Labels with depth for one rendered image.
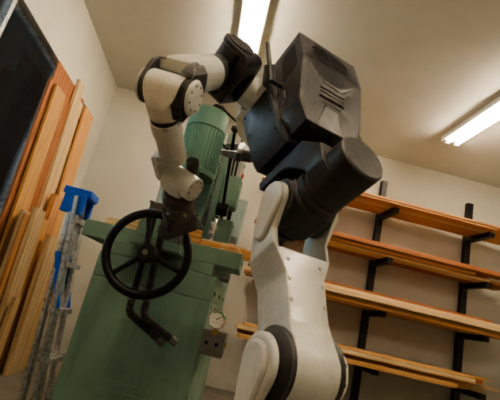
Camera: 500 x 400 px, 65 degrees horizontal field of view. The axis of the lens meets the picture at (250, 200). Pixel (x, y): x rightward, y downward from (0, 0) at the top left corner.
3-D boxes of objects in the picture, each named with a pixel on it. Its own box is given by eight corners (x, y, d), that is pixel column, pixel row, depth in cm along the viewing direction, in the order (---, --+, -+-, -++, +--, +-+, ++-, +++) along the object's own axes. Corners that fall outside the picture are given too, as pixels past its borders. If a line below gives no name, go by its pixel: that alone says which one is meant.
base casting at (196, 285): (90, 273, 142) (98, 248, 144) (135, 285, 197) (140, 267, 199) (212, 301, 139) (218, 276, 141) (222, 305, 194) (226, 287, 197)
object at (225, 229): (207, 242, 177) (213, 217, 180) (209, 244, 183) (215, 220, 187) (228, 247, 176) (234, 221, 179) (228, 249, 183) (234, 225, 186)
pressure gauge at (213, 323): (204, 332, 130) (209, 307, 132) (205, 332, 134) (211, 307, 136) (222, 336, 130) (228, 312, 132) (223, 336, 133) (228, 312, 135)
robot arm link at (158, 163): (179, 199, 104) (171, 164, 93) (156, 182, 107) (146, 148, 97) (197, 185, 107) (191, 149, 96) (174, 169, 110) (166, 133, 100)
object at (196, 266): (105, 251, 144) (109, 240, 145) (122, 258, 164) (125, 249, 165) (211, 275, 142) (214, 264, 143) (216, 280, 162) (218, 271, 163)
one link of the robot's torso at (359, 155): (392, 190, 79) (374, 130, 90) (345, 166, 74) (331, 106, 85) (305, 251, 98) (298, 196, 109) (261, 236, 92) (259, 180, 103)
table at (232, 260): (68, 228, 136) (75, 211, 138) (100, 243, 166) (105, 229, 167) (239, 267, 133) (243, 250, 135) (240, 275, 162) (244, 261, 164)
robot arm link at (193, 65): (191, 62, 77) (236, 60, 97) (136, 47, 80) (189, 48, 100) (184, 119, 82) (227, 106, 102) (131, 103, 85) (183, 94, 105)
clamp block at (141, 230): (134, 234, 136) (142, 209, 138) (144, 241, 149) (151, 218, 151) (176, 244, 135) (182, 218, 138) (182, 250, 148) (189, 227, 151)
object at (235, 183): (217, 203, 184) (225, 174, 188) (219, 209, 192) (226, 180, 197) (236, 207, 183) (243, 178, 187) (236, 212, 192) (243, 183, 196)
